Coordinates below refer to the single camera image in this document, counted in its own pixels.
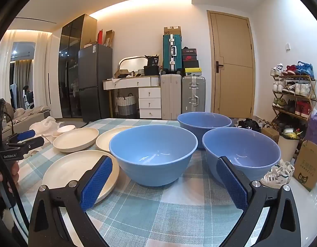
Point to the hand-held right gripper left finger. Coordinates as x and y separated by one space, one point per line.
98 182

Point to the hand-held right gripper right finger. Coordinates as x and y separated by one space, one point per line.
231 182

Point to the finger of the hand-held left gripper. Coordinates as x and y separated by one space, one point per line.
26 135
32 143

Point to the cream plate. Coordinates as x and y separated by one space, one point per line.
65 169
107 139
76 139

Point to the blue bowl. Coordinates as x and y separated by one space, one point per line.
245 146
204 123
153 146

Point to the person's left hand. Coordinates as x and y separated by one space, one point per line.
12 171

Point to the beige sofa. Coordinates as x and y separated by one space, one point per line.
22 118

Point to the white plastic bag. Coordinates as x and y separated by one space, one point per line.
45 127

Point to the small cream bowl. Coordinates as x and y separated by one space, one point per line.
66 128

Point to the scattered shoes pile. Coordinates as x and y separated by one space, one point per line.
247 124

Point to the closed brown cardboard box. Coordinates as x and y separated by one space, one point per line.
270 135

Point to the teal checked tablecloth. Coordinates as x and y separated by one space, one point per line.
158 211

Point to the cream trash bin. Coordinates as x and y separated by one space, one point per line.
288 146

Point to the white curtain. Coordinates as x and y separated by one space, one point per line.
44 69

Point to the cat print cardboard box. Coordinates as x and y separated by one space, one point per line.
307 167

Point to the dark glass cabinet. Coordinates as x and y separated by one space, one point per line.
68 69

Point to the grey white laundry basket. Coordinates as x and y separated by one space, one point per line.
126 105

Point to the grey refrigerator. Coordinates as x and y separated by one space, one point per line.
94 82

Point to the white dressing table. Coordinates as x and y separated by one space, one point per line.
149 103

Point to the silver suitcase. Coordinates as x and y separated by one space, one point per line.
193 95

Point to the purple bag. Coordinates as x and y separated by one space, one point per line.
315 128

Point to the beige suitcase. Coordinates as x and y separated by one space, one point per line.
171 97

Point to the small open cardboard box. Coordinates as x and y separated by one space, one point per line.
121 73

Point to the shoe rack with shoes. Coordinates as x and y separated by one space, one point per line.
301 88

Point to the yellow black shoebox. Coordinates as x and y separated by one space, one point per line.
192 71

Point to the red flat box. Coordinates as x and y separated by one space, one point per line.
99 37

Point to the oval mirror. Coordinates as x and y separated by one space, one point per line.
130 63

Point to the plain black shoebox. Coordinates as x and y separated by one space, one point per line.
190 64

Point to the open flat cardboard box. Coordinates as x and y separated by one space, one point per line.
108 38

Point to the gold shoe rack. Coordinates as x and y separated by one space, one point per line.
311 82

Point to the black labelled box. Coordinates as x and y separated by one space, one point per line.
152 60

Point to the wooden door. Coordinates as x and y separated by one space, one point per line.
233 43

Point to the teal suitcase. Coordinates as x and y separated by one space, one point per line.
171 54

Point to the cardboard box with black tape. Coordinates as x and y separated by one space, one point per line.
172 30

